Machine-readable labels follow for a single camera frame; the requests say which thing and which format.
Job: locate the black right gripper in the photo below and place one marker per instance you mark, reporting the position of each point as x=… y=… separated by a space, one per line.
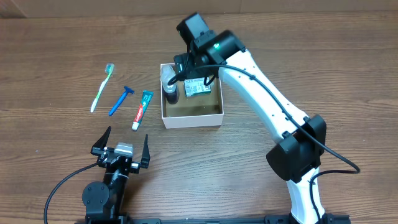
x=188 y=66

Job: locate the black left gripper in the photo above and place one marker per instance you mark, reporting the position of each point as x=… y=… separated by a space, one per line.
x=99 y=149

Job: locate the Dettol soap bar pack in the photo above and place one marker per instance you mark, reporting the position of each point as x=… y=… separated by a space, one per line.
x=196 y=87

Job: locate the dark blue pump bottle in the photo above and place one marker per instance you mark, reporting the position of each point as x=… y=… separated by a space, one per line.
x=170 y=91

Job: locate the Colgate toothpaste tube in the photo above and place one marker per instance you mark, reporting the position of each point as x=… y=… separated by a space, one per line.
x=145 y=100

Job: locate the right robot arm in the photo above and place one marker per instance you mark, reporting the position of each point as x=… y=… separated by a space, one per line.
x=299 y=139

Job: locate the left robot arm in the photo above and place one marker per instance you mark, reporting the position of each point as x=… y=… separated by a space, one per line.
x=103 y=199

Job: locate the white cardboard box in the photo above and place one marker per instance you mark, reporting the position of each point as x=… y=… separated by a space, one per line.
x=194 y=111

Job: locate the blue disposable razor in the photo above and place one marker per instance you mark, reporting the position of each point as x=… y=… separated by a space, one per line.
x=127 y=91

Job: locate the green white toothbrush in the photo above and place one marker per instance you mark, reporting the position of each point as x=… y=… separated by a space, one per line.
x=109 y=71

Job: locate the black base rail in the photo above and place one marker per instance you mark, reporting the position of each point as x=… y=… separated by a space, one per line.
x=270 y=219

